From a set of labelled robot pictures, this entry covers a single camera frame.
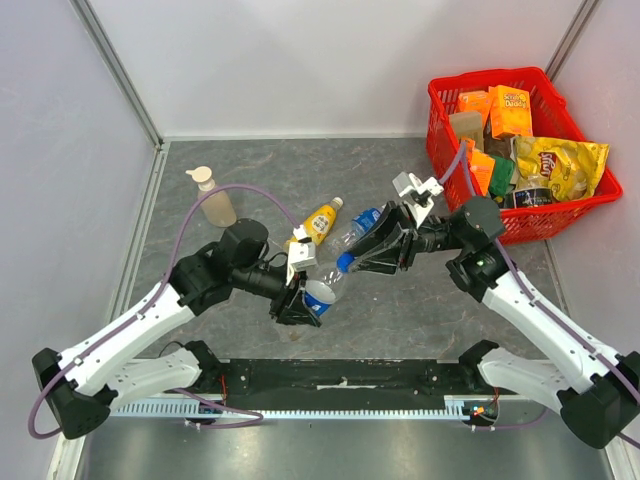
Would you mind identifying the crushed clear water bottle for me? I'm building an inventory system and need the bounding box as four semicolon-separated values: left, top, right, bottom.
327;207;382;257

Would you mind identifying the green package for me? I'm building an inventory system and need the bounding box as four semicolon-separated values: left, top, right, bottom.
489;156;516;197

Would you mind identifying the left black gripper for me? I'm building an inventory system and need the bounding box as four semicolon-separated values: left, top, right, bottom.
233;261;322;327

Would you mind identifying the yellow juice bottle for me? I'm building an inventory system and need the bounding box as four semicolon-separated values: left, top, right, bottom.
303;197;344;246

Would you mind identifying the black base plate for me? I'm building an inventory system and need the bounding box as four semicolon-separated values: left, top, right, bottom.
191;359;494;411

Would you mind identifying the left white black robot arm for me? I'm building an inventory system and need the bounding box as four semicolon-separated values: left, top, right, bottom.
32;218;319;440

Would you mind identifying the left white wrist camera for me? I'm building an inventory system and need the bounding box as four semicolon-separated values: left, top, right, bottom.
286;225;317;286

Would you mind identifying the white cable duct rail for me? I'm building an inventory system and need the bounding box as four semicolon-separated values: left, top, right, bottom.
112;395;490;421

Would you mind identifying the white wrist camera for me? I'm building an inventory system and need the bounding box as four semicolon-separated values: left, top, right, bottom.
286;225;317;286
392;172;444;227

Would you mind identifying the brown cardboard box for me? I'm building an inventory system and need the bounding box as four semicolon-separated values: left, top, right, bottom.
449;111;484;151

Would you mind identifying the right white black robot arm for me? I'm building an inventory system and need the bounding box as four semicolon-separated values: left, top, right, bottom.
343;197;639;449

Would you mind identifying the small orange box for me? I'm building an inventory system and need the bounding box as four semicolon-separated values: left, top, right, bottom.
456;90;492;114

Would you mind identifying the dark can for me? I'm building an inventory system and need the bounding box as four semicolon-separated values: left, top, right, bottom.
504;187;554;209

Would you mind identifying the yellow chips bag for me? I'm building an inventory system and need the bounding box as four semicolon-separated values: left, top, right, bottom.
512;136;610;202

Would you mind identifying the orange scrub daddy box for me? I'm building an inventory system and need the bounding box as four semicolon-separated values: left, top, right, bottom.
489;85;533;140

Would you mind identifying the blue bottle cap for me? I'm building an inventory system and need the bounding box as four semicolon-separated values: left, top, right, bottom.
336;252;356;274

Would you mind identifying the orange packet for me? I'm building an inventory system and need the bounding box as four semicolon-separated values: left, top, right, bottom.
461;137;496;196

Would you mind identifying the red plastic basket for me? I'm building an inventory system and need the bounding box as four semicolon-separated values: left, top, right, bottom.
426;66;624;246

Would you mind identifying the beige pump soap bottle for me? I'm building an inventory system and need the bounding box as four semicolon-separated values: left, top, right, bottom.
185;166;237;228

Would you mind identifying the clear blue label bottle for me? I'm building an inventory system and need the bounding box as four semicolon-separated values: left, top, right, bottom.
304;259;349;317

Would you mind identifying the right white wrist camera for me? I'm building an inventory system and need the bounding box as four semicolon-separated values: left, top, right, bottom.
392;172;444;227

